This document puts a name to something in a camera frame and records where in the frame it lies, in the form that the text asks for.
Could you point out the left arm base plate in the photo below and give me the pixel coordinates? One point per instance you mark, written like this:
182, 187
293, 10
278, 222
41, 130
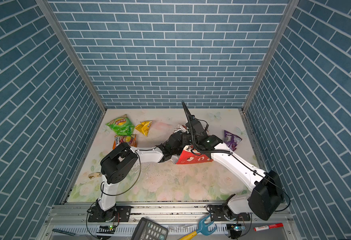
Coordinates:
116, 214

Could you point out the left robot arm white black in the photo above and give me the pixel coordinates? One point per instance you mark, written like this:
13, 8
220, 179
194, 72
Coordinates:
118, 163

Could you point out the red white marker pen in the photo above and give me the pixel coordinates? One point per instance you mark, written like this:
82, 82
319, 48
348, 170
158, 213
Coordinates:
268, 227

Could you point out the green snack packet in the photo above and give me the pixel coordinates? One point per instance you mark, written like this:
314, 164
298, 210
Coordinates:
121, 126

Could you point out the aluminium front rail frame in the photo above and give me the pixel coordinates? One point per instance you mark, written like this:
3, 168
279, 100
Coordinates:
69, 222

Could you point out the red white paper gift bag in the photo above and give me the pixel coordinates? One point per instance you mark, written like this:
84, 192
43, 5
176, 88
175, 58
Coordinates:
193, 157

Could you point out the blue yellow clamp tool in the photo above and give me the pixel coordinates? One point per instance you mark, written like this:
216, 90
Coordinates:
203, 228

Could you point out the yellow snack packet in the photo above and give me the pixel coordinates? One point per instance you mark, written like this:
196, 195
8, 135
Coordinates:
144, 127

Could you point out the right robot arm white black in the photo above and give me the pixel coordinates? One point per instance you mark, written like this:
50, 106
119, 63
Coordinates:
266, 188

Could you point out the purple snack packet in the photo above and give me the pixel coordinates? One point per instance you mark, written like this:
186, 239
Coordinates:
231, 140

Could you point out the black calculator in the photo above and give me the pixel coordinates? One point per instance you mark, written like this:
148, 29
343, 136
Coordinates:
149, 230

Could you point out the orange colourful snack packet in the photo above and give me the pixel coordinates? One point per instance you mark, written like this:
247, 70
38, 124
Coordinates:
129, 139

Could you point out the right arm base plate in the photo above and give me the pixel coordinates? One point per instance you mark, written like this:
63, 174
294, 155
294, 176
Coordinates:
222, 213

